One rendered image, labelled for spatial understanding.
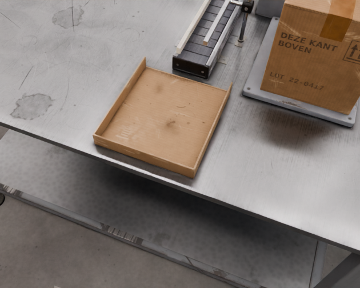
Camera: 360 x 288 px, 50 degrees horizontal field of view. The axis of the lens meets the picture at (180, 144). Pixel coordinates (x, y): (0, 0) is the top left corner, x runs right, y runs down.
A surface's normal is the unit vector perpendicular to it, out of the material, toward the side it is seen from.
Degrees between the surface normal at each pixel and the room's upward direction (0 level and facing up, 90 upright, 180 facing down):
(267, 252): 2
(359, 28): 90
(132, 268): 0
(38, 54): 0
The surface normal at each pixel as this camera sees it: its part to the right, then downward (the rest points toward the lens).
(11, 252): 0.04, -0.58
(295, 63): -0.36, 0.75
